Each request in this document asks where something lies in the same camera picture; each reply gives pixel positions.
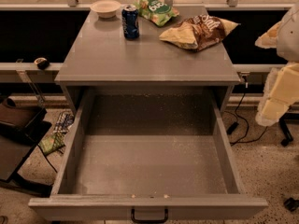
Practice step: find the black wheeled stand base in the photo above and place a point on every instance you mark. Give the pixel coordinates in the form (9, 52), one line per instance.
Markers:
(284, 128)

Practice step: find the brown yellow chip bag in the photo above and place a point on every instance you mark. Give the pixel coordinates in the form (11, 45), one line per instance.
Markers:
(198, 32)

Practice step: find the white bowl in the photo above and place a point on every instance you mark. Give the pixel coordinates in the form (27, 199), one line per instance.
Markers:
(105, 9)

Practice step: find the black caster wheel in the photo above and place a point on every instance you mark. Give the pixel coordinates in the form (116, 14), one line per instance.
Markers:
(291, 204)

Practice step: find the blue soda can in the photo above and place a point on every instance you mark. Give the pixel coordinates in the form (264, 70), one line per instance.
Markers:
(129, 17)

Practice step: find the green packet on floor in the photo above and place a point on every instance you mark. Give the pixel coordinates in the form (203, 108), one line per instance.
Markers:
(52, 143)

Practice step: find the black side table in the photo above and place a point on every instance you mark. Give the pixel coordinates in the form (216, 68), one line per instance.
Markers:
(21, 129)

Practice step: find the small black round object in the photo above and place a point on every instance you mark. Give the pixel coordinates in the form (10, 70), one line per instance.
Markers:
(41, 63)

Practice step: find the black top drawer handle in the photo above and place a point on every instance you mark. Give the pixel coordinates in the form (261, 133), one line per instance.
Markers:
(149, 217)

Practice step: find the green chip bag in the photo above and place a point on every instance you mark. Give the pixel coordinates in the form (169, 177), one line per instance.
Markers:
(156, 11)

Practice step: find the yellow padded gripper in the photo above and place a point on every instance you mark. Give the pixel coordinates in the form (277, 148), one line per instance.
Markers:
(290, 38)

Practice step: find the grey drawer cabinet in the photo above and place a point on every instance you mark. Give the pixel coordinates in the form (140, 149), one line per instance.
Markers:
(103, 58)

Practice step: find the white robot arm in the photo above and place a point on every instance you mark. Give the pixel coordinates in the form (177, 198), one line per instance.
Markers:
(283, 36)

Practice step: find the checkered packet on floor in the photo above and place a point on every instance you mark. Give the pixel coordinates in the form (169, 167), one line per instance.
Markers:
(64, 122)

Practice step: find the grey top drawer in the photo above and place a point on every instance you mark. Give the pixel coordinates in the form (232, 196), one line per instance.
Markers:
(147, 152)

